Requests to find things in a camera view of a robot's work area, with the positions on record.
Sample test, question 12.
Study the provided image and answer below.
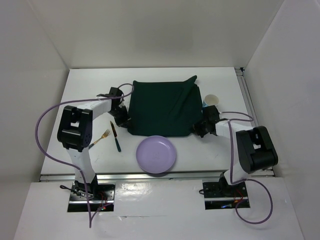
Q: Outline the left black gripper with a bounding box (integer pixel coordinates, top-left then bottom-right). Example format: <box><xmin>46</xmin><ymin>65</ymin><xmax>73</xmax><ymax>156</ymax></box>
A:
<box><xmin>107</xmin><ymin>105</ymin><xmax>132</xmax><ymax>129</ymax></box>

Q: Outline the dark green cloth napkin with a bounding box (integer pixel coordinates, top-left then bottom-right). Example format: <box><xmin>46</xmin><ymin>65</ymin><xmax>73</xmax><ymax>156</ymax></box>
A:
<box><xmin>127</xmin><ymin>75</ymin><xmax>203</xmax><ymax>137</ymax></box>

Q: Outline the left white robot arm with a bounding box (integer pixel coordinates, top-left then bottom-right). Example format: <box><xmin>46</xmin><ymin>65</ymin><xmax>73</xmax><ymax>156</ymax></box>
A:
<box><xmin>57</xmin><ymin>87</ymin><xmax>130</xmax><ymax>200</ymax></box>

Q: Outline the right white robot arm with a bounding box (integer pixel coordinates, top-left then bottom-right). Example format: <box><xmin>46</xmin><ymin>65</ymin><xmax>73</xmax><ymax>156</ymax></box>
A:
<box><xmin>193</xmin><ymin>105</ymin><xmax>279</xmax><ymax>197</ymax></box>

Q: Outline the blue mug white inside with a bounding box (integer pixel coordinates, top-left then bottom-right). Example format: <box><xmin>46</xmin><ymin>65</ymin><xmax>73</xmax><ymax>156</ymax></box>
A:
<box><xmin>202</xmin><ymin>94</ymin><xmax>220</xmax><ymax>108</ymax></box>

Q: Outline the lilac plastic plate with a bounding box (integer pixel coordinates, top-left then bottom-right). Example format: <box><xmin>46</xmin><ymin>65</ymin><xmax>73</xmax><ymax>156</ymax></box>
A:
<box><xmin>135</xmin><ymin>135</ymin><xmax>177</xmax><ymax>174</ymax></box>

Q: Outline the gold knife green handle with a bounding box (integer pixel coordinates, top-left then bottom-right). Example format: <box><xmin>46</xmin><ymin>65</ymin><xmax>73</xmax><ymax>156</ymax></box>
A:
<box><xmin>110</xmin><ymin>121</ymin><xmax>122</xmax><ymax>152</ymax></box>

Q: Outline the gold fork green handle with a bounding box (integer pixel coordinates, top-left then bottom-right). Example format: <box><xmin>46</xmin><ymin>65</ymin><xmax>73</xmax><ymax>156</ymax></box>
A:
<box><xmin>88</xmin><ymin>129</ymin><xmax>111</xmax><ymax>149</ymax></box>

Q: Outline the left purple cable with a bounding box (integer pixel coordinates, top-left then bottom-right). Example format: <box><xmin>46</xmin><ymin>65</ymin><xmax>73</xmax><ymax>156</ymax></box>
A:
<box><xmin>34</xmin><ymin>83</ymin><xmax>136</xmax><ymax>229</ymax></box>

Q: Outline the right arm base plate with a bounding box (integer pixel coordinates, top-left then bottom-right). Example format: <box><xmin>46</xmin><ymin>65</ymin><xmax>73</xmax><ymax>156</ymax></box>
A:
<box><xmin>198</xmin><ymin>182</ymin><xmax>251</xmax><ymax>210</ymax></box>

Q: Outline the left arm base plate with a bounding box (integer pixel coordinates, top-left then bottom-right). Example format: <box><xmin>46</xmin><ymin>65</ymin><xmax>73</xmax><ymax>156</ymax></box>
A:
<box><xmin>59</xmin><ymin>184</ymin><xmax>116</xmax><ymax>213</ymax></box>

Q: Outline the aluminium rail front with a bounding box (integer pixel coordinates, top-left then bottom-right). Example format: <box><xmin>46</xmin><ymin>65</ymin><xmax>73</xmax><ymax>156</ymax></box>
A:
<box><xmin>39</xmin><ymin>167</ymin><xmax>276</xmax><ymax>181</ymax></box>

